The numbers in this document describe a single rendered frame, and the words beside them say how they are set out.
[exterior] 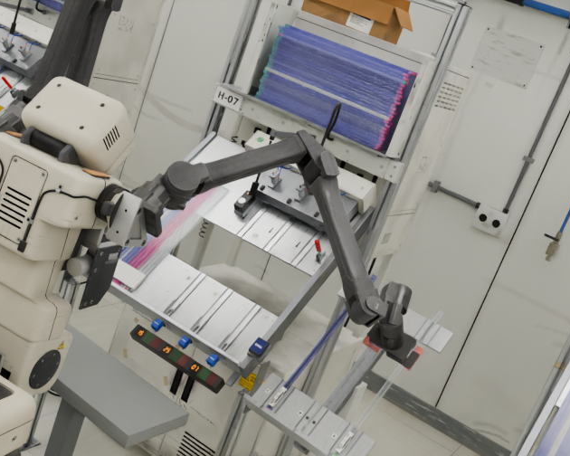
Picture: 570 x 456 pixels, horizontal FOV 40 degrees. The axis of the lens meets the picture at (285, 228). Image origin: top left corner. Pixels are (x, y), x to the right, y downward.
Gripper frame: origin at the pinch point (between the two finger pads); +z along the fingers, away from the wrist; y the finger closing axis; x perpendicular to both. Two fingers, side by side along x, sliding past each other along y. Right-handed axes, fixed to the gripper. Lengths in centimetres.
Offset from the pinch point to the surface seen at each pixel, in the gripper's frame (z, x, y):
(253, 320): 19, 4, 48
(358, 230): 21, -42, 42
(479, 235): 136, -140, 46
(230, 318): 18, 8, 54
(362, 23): 0, -110, 85
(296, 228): 20, -31, 59
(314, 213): 14, -36, 54
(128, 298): 16, 21, 86
